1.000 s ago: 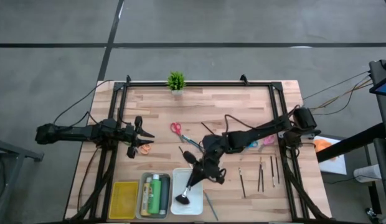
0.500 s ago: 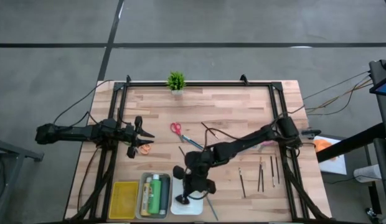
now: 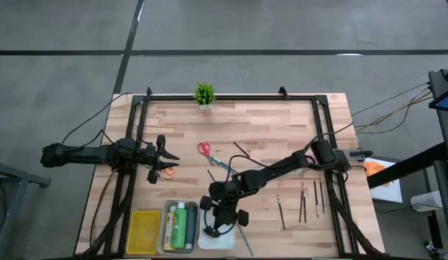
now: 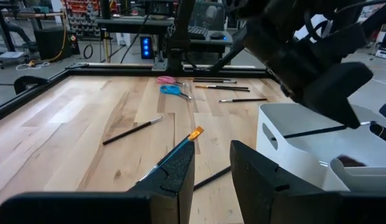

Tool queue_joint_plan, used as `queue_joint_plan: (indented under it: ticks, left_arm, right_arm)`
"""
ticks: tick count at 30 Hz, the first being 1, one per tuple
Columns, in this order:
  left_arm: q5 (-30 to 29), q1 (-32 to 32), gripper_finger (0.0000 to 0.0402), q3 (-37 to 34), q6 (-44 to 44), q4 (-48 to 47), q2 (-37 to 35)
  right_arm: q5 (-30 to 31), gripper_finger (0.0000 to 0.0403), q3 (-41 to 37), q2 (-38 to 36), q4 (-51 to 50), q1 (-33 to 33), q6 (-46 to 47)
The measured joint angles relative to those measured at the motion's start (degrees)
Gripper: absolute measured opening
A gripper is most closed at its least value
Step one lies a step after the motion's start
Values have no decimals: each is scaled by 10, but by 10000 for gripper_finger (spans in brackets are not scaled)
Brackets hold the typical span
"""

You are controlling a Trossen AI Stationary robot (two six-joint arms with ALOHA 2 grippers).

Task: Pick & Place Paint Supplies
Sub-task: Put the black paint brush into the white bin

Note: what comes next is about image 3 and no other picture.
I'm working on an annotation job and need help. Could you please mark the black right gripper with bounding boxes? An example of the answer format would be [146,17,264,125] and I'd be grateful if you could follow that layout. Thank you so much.
[199,193,251,238]

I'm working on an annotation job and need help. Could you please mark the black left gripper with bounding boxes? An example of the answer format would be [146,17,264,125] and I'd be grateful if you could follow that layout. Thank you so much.
[146,134,181,185]

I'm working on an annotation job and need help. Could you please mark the white plastic bin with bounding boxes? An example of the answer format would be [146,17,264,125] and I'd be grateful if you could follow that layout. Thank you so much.
[197,207,237,251]
[157,199,201,256]

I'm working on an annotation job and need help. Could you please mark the dark teal paint bottle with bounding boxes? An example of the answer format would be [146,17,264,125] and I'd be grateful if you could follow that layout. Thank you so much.
[184,204,199,251]

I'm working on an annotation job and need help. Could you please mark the green paint bottle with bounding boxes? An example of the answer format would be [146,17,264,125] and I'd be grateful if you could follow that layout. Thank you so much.
[171,201,188,249]

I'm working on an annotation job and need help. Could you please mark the red scissors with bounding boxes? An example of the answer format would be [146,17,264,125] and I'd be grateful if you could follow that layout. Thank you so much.
[197,142,213,166]

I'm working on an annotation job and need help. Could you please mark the yellow paint bottle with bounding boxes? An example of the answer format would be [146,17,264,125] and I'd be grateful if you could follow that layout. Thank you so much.
[162,205,177,252]

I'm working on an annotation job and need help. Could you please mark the dark pens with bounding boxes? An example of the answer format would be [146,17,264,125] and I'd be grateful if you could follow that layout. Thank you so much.
[210,156,240,176]

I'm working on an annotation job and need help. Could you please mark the black paint brush gold ferrule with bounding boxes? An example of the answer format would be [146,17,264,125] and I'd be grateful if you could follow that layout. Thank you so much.
[298,181,305,224]

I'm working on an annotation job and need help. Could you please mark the black brush handle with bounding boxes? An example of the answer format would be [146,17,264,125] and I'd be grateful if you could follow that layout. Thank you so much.
[319,179,326,215]

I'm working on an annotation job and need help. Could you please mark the yellow plastic basket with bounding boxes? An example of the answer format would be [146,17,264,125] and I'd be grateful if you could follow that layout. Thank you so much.
[125,209,163,256]

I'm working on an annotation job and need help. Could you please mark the small green potted plant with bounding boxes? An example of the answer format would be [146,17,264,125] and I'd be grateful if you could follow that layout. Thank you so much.
[193,82,217,111]

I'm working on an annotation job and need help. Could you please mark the pink scissors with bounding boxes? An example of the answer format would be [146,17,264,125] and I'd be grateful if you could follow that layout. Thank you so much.
[299,155,316,178]

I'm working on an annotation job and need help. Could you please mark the grey metal table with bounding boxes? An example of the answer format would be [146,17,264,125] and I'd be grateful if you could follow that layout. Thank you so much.
[0,157,52,260]

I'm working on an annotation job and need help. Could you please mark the orange object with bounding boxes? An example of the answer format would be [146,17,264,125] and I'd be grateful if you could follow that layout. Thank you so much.
[364,161,390,186]

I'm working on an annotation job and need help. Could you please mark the white paper sheet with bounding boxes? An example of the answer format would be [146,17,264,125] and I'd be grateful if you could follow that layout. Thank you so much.
[363,157,404,204]

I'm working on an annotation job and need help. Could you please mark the black support beam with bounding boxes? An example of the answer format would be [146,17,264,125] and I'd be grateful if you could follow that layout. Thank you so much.
[366,142,448,190]

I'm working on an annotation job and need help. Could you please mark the white paper roll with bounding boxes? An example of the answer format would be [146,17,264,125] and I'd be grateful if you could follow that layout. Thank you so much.
[410,190,444,213]

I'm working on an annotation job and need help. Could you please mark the monitor with blue screen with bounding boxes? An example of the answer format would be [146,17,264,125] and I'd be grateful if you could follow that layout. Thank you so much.
[428,83,448,113]

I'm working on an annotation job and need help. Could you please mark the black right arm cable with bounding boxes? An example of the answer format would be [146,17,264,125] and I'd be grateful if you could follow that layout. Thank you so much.
[225,121,355,185]

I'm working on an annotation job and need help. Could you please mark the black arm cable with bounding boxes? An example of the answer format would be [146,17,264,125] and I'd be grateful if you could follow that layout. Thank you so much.
[61,92,138,147]
[225,121,355,185]

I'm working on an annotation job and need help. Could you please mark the black aluminium table frame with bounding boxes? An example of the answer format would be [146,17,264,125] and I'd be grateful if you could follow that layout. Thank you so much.
[74,85,387,259]

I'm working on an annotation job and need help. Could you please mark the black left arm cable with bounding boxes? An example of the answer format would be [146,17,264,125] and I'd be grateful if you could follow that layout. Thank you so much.
[61,92,138,147]

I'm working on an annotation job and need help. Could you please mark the brown floor cable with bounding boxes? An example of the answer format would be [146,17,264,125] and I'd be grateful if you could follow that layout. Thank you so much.
[353,94,434,130]

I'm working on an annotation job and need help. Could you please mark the black floor cable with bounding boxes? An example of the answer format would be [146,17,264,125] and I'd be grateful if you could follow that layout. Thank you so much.
[350,82,433,118]

